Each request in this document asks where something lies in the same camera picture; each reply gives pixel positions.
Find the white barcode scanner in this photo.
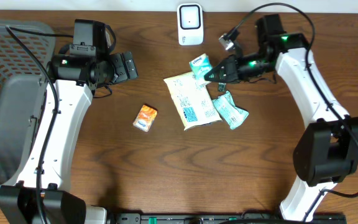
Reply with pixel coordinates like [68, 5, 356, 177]
[177, 3, 204, 45]

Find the orange tissue pack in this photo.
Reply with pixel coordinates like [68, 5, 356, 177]
[133, 105, 158, 132]

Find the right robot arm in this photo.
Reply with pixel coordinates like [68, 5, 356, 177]
[205, 14, 358, 223]

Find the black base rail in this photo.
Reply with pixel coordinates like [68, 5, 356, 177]
[108, 212, 347, 224]

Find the small green tissue pack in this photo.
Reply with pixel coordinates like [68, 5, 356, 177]
[189, 54, 213, 86]

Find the dark green snack packet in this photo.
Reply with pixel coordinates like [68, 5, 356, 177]
[218, 83, 226, 92]

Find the yellow snack bag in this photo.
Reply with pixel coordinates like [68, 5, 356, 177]
[164, 72, 222, 131]

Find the grey plastic basket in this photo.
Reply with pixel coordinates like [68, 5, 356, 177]
[0, 20, 55, 187]

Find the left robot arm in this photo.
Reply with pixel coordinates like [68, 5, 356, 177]
[0, 19, 138, 223]

